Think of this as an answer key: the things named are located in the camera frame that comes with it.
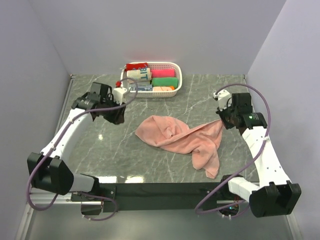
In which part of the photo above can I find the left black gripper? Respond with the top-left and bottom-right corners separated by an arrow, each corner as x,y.
101,96 -> 128,125

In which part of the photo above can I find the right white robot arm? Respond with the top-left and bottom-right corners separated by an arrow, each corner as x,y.
213,90 -> 302,218

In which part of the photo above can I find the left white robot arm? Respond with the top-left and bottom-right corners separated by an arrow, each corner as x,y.
27,81 -> 128,201

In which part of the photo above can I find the blue printed rolled towel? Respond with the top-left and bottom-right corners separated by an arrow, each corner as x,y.
129,84 -> 153,92

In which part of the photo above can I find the peach orange rolled towel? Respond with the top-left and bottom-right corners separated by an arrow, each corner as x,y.
152,86 -> 175,92

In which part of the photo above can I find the beige printed rolled towel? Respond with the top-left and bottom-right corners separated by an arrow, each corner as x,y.
126,67 -> 152,82

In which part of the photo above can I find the red rolled towel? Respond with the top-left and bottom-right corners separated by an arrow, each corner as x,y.
125,62 -> 149,72

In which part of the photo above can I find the green rolled towel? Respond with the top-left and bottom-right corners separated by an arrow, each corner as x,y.
151,77 -> 179,89

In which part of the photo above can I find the white plastic basket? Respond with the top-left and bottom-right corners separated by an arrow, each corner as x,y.
120,61 -> 183,98

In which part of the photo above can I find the hot pink rolled towel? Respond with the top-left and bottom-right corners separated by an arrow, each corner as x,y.
150,68 -> 175,78

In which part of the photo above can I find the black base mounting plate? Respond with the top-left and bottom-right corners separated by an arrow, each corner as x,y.
70,182 -> 242,211

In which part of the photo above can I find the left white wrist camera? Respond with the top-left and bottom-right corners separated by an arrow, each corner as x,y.
112,81 -> 127,105

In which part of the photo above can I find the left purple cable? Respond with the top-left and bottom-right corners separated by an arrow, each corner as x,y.
25,77 -> 139,221

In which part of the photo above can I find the purple cable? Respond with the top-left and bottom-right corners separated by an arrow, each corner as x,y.
194,83 -> 272,215
25,77 -> 139,221

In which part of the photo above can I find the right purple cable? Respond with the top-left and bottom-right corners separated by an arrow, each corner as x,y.
194,83 -> 272,215

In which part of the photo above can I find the aluminium frame rail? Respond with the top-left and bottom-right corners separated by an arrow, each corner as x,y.
30,189 -> 99,206

